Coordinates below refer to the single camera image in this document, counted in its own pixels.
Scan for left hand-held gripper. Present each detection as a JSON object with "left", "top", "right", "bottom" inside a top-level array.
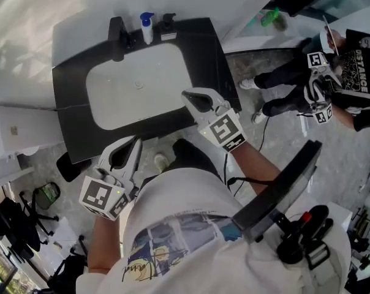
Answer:
[{"left": 78, "top": 135, "right": 143, "bottom": 221}]

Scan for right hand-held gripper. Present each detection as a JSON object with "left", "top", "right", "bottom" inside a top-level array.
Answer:
[{"left": 181, "top": 87, "right": 247, "bottom": 154}]

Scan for small grey square container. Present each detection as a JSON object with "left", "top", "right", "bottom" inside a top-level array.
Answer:
[{"left": 158, "top": 12, "right": 178, "bottom": 42}]

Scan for white spray bottle blue cap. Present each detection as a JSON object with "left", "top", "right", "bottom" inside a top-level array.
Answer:
[{"left": 139, "top": 11, "right": 156, "bottom": 46}]

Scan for person's right forearm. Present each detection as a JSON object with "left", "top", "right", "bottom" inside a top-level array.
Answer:
[{"left": 230, "top": 140, "right": 283, "bottom": 202}]

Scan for person's left forearm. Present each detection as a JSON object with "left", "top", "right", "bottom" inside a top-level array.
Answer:
[{"left": 86, "top": 215, "right": 125, "bottom": 273}]

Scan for person's left shoe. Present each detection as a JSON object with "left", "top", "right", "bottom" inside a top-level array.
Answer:
[{"left": 154, "top": 152, "right": 171, "bottom": 175}]

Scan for black waste bin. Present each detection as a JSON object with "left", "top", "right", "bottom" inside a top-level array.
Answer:
[{"left": 56, "top": 151, "right": 93, "bottom": 184}]

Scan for person's black trousers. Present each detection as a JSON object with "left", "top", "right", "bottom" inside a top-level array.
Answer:
[{"left": 170, "top": 138, "right": 226, "bottom": 190}]

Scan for white sink basin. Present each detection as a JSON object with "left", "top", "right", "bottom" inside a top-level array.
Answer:
[{"left": 85, "top": 42, "right": 194, "bottom": 132}]

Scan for person's white printed shirt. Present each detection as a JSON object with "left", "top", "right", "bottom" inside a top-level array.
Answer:
[{"left": 75, "top": 166, "right": 353, "bottom": 294}]

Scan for dark-topped wooden vanity cabinet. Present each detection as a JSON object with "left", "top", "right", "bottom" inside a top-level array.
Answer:
[{"left": 51, "top": 17, "right": 243, "bottom": 165}]

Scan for metal mesh waste bin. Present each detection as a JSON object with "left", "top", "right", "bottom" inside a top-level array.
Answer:
[{"left": 31, "top": 181, "right": 61, "bottom": 211}]

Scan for white appliance box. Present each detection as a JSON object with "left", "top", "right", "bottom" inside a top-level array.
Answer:
[{"left": 0, "top": 104, "right": 65, "bottom": 162}]

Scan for black chest-mounted screen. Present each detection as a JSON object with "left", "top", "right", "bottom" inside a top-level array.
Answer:
[{"left": 232, "top": 139, "right": 323, "bottom": 245}]

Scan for black faucet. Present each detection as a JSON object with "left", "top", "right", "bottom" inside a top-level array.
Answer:
[{"left": 107, "top": 16, "right": 134, "bottom": 62}]

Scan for black office chair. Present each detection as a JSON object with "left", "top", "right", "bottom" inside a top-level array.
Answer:
[
  {"left": 46, "top": 236, "right": 90, "bottom": 291},
  {"left": 0, "top": 190, "right": 61, "bottom": 257}
]

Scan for white side table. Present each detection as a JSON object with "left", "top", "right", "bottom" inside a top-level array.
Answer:
[{"left": 325, "top": 202, "right": 355, "bottom": 236}]

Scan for black floor cable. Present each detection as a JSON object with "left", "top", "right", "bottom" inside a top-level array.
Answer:
[{"left": 257, "top": 114, "right": 271, "bottom": 152}]

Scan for black screen cable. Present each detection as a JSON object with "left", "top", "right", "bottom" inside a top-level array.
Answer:
[{"left": 222, "top": 153, "right": 271, "bottom": 196}]

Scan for black chest mount red button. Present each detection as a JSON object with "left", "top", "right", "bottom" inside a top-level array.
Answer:
[{"left": 276, "top": 205, "right": 335, "bottom": 271}]

